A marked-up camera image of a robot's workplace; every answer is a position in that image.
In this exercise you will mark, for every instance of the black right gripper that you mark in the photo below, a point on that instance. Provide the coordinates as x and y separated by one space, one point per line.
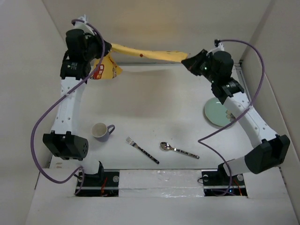
193 60

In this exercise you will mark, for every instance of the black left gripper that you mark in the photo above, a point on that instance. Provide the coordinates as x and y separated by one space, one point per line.
91 37

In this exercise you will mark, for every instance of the yellow car-print placemat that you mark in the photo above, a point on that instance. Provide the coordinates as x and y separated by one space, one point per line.
109 69

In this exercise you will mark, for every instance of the light green plate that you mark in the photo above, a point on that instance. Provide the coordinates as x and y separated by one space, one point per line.
217 113

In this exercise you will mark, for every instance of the spoon with black handle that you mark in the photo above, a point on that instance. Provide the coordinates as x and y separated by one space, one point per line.
167 147

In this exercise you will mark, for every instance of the fork with black handle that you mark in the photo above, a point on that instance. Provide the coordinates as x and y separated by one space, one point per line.
134 144

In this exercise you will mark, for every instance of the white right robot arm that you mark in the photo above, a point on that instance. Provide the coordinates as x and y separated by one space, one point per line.
269 148

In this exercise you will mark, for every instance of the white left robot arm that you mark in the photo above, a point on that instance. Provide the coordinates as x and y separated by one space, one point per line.
64 141

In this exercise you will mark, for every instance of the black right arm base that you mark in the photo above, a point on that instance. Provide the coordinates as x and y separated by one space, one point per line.
216 183

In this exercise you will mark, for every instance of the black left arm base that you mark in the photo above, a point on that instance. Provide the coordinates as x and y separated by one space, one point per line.
104 183

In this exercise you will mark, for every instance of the lavender mug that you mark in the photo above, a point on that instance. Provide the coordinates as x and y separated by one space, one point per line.
102 132

